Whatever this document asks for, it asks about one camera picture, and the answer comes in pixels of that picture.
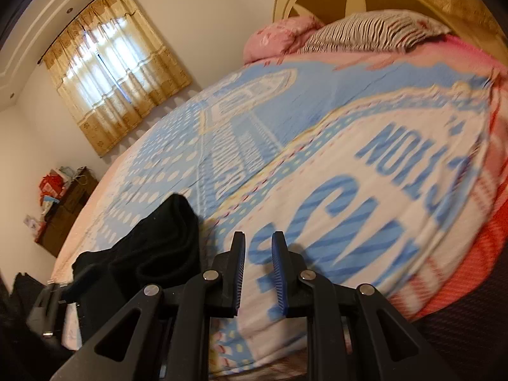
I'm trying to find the black pants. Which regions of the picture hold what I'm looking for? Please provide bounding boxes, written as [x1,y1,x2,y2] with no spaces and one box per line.
[72,194,202,342]

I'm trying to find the dark wooden desk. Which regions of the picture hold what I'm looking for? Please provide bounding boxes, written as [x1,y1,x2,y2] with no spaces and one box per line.
[35,167,98,257]

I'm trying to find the red items on desk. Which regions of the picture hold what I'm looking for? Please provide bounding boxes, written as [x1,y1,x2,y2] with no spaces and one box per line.
[39,169,74,205]

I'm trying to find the pink blue patterned bed blanket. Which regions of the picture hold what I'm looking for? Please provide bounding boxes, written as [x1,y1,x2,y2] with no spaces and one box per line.
[52,37,507,377]

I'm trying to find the tan patterned window curtain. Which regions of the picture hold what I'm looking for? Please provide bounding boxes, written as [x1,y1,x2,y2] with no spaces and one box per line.
[42,0,192,157]

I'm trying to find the pink pillow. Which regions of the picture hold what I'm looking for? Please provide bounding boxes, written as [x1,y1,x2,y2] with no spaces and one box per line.
[243,16,324,64]

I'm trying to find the striped pillow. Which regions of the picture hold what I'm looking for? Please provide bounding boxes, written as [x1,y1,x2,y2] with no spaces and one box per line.
[300,10,452,53]

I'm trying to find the white photo frame card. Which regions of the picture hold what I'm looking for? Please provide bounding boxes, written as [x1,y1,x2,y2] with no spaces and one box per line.
[23,215,40,232]

